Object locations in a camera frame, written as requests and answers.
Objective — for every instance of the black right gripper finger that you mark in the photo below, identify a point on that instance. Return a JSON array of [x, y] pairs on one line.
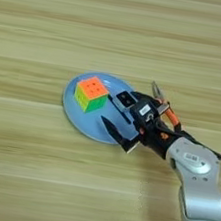
[[148, 98], [117, 133]]

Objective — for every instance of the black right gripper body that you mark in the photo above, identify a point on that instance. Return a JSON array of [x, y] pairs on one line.
[[157, 138]]

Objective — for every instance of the small black-topped square block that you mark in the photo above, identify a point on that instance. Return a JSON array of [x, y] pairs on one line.
[[126, 100]]

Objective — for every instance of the orange and black long-nose pliers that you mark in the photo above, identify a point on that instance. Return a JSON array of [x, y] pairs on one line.
[[172, 117]]

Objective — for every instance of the blue round plate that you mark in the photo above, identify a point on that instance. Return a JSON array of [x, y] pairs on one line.
[[86, 124]]

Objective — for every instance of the colourful puzzle cube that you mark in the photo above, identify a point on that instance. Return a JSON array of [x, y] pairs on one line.
[[92, 91]]

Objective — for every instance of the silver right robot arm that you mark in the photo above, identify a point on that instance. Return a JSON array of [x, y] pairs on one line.
[[201, 191]]

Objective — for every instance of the black box with white label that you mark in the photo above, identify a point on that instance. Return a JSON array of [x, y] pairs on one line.
[[142, 111]]

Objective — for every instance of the thin black stick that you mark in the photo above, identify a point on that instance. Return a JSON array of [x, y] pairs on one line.
[[123, 115]]

